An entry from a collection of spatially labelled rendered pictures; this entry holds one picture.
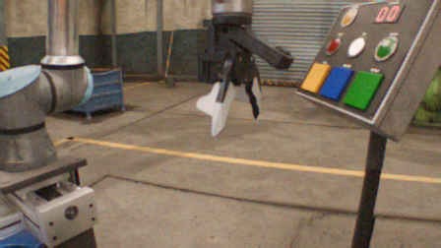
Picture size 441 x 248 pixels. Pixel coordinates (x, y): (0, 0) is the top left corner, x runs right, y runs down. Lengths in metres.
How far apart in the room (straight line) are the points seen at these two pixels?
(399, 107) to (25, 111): 0.77
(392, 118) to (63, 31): 0.76
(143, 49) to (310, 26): 4.87
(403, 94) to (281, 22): 7.65
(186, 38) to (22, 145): 8.32
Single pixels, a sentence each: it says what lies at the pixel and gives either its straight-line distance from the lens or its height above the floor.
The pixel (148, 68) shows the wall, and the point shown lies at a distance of 9.60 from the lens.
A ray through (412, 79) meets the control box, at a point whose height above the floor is 1.04.
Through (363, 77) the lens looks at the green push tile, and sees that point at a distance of 0.64.
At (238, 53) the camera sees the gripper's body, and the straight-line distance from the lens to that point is 0.53.
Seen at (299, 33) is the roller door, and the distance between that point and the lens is 8.13.
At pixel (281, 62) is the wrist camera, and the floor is 1.06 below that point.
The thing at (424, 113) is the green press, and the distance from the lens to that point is 5.16.
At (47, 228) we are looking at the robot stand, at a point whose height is 0.73.
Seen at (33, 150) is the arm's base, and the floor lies 0.86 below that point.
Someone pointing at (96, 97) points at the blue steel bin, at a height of 0.30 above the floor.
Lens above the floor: 1.09
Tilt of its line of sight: 15 degrees down
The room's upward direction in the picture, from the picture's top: straight up
